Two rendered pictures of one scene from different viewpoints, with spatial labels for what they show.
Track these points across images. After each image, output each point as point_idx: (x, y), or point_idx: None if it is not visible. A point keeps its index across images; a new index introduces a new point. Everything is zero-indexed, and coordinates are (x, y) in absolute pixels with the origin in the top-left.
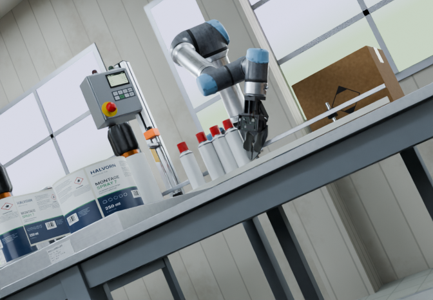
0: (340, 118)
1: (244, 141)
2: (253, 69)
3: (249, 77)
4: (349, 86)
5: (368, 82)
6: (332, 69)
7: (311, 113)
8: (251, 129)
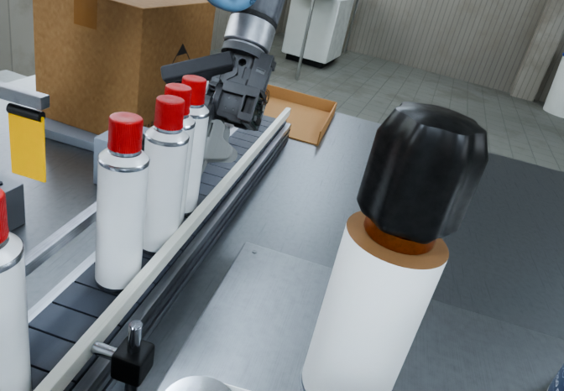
0: (275, 126)
1: (227, 144)
2: (283, 5)
3: (276, 18)
4: (189, 50)
5: (201, 54)
6: (186, 13)
7: (147, 74)
8: (258, 125)
